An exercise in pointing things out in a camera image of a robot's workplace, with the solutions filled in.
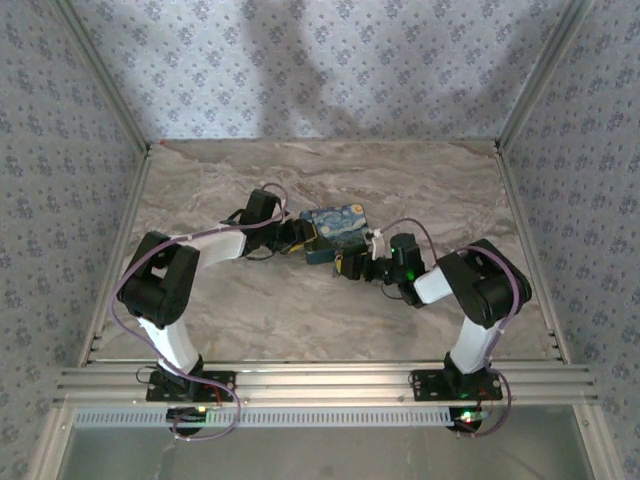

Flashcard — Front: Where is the slotted grey cable duct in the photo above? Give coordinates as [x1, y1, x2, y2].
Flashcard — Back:
[73, 404, 482, 429]

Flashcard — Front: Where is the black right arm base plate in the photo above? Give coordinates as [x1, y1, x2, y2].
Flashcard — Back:
[409, 368, 504, 402]

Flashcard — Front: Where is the grey metal bottom panel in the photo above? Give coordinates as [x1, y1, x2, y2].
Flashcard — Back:
[62, 404, 599, 480]

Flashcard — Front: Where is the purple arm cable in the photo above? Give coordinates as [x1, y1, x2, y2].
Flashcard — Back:
[110, 182, 291, 382]
[372, 217, 524, 382]

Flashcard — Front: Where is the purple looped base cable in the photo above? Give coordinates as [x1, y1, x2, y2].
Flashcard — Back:
[455, 372, 513, 439]
[168, 384, 242, 442]

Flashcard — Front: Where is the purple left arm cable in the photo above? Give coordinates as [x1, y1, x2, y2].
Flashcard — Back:
[110, 182, 291, 382]

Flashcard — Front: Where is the aluminium mounting rail beam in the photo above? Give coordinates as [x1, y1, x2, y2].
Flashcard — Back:
[53, 363, 599, 407]

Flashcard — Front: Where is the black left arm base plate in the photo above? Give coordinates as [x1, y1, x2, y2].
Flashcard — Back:
[145, 368, 238, 402]

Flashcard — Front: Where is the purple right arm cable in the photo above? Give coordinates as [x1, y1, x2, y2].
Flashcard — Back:
[372, 217, 524, 382]

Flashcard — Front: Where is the aluminium table side rail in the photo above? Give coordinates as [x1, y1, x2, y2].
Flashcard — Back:
[494, 148, 626, 480]
[34, 148, 155, 480]

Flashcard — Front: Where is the control board with green light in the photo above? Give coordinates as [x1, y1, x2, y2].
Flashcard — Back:
[448, 406, 490, 434]
[166, 406, 217, 436]

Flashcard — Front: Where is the starry night print box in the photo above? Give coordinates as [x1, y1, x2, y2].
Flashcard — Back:
[298, 202, 375, 265]

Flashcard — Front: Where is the aluminium corner post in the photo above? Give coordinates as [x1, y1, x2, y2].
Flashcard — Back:
[494, 0, 597, 153]
[58, 0, 153, 153]

